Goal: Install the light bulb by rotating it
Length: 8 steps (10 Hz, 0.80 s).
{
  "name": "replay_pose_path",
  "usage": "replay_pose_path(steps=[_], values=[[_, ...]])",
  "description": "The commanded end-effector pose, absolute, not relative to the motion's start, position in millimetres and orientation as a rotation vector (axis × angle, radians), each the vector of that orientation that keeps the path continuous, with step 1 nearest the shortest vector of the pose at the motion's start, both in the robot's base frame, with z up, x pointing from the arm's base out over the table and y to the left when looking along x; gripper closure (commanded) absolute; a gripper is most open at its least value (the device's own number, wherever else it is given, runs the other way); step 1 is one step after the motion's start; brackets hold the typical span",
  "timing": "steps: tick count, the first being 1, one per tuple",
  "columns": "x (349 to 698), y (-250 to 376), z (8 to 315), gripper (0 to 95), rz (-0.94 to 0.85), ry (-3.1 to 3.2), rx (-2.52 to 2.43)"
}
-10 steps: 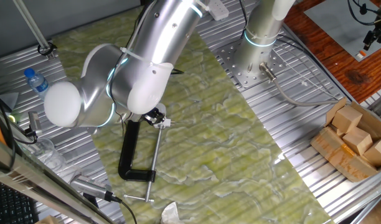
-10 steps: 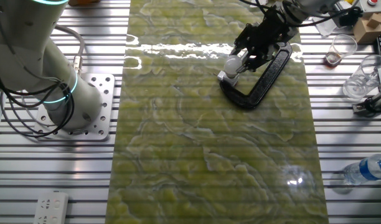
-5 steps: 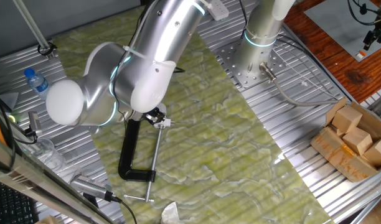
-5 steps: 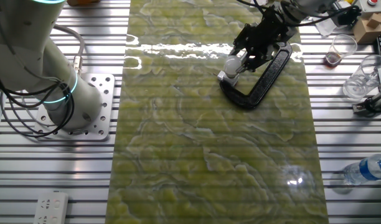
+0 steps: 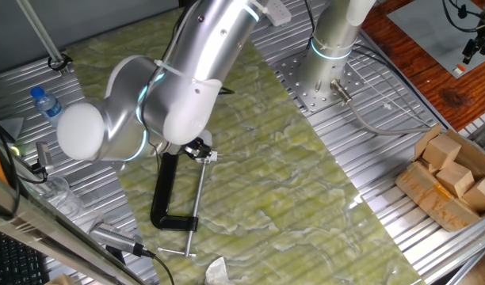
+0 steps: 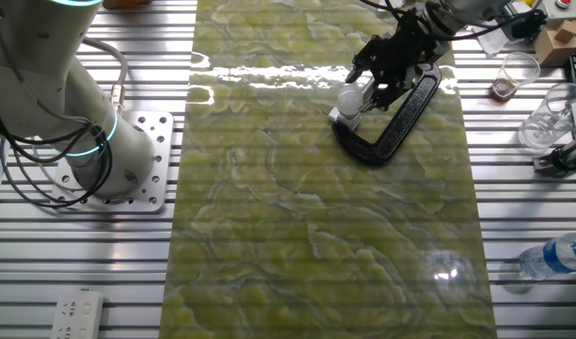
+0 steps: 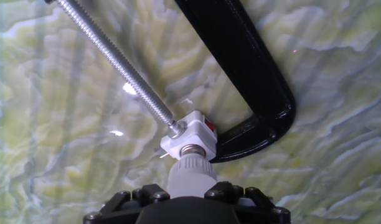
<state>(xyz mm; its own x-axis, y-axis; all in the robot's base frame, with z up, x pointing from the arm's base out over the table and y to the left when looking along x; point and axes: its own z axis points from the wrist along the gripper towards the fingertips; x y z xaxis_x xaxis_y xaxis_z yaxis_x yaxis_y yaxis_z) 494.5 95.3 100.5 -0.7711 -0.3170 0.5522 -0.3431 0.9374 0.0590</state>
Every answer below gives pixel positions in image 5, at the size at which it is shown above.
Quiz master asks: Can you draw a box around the grey pad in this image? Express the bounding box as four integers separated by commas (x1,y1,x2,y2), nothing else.
386,0,485,80

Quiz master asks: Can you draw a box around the brown wooden table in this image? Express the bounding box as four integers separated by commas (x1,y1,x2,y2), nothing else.
361,0,485,132

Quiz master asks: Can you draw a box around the thin white cable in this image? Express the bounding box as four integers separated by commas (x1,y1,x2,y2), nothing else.
344,46,440,128

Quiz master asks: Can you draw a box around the thick black cable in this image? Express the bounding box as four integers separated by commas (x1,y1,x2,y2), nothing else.
141,247,176,285

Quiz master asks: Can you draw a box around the black C-clamp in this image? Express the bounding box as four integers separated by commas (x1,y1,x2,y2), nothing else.
149,152,212,259

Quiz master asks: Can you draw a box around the small cardboard box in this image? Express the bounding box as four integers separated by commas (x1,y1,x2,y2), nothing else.
43,273,76,285

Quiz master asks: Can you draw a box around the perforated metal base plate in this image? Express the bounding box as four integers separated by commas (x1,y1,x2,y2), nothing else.
273,49,371,113

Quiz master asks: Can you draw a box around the aluminium frame bar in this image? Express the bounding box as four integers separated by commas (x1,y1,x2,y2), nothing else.
0,169,148,285

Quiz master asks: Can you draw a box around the clear water bottle blue cap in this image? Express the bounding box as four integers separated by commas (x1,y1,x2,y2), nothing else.
29,85,65,120

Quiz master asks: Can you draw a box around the green marble pattern mat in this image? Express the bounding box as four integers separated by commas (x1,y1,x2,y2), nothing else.
66,9,426,285

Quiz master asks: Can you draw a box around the silver camera with black mount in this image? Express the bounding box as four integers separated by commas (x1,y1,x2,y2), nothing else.
30,141,55,176

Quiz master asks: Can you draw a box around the black strap loop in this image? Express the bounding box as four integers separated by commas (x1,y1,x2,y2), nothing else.
47,53,74,73

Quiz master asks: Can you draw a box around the black keyboard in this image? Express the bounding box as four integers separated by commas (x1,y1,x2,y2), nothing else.
0,228,50,285

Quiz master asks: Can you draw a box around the black camera cable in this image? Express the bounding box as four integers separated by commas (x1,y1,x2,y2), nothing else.
139,0,236,162

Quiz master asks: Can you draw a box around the large cardboard box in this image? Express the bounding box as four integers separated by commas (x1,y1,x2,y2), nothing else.
394,123,485,234

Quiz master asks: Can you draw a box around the black desk cable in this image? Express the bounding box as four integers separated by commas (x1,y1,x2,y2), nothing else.
0,112,22,218

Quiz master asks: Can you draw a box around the metal tripod pole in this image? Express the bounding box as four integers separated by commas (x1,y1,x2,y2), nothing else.
15,0,71,77

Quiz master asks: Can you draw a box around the white light bulb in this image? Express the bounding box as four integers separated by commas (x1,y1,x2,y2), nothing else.
198,129,215,146

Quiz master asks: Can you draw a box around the white power strip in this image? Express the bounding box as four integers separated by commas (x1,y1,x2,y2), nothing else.
264,0,293,28

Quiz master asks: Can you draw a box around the black base cable bundle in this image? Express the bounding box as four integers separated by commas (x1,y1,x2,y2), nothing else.
304,0,319,49

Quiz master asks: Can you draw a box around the aluminium profile rail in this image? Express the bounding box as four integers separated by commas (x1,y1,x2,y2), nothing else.
444,241,485,285

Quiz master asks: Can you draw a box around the wooden block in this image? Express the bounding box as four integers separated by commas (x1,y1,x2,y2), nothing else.
435,161,475,199
422,134,463,171
462,174,485,213
418,157,440,176

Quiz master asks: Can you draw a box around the grey triangular sheet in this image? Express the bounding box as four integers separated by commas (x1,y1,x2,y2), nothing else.
0,116,25,143

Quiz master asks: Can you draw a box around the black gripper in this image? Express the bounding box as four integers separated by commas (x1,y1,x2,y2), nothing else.
178,139,212,162

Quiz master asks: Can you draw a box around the crumpled white tissue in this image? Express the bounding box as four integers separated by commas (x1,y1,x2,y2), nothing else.
204,256,236,285

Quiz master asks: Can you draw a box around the silver ribbed camera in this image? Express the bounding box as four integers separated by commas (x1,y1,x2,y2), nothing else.
88,221,145,258

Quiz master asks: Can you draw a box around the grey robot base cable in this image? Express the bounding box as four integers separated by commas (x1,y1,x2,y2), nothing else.
329,78,432,137

